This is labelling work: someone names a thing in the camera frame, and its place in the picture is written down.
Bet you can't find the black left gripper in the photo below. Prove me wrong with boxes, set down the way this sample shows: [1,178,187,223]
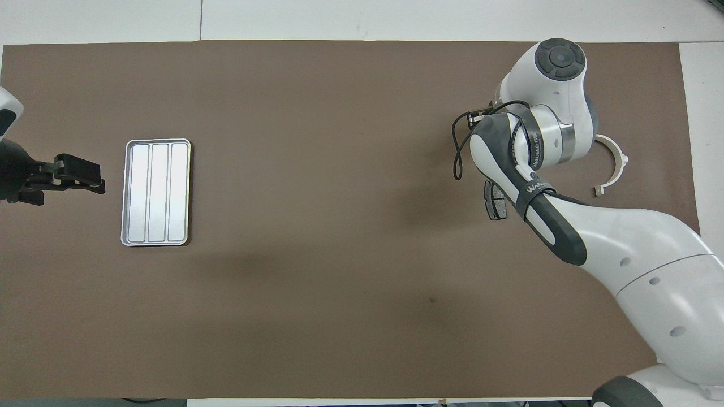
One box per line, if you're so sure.
[0,138,106,205]

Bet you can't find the silver metal tray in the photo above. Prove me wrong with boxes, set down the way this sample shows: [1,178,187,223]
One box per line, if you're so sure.
[120,138,192,247]

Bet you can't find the brown table mat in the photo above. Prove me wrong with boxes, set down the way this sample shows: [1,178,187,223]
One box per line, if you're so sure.
[0,40,702,399]

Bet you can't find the rectangular grey brake pad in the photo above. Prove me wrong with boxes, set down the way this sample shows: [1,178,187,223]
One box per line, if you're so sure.
[484,181,508,221]

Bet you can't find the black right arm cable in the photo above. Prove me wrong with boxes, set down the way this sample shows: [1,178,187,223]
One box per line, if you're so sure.
[451,101,529,181]

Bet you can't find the white curved plastic bracket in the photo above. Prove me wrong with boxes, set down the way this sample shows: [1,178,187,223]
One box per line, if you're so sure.
[591,135,630,197]

